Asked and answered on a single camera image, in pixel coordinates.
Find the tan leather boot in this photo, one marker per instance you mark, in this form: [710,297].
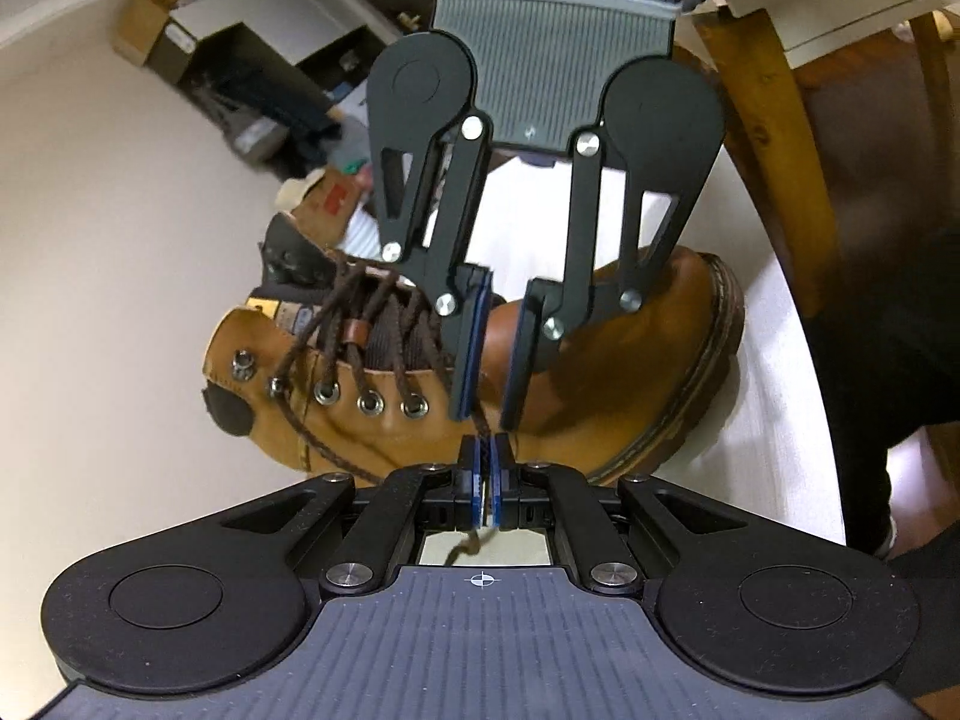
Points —
[645,390]

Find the cardboard box red print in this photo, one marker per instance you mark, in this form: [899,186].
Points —
[330,199]

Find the white cabinet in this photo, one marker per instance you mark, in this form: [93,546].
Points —
[285,7]

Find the plain cardboard box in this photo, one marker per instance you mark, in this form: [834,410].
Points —
[146,30]

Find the dark brown shoelace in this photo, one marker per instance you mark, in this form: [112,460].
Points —
[322,448]

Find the hanging dark clothes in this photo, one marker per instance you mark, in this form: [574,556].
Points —
[262,90]

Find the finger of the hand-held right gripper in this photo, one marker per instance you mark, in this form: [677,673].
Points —
[577,240]
[465,202]

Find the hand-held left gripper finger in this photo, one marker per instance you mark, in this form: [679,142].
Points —
[496,491]
[478,491]

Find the person's leg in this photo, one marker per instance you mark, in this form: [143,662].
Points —
[885,360]

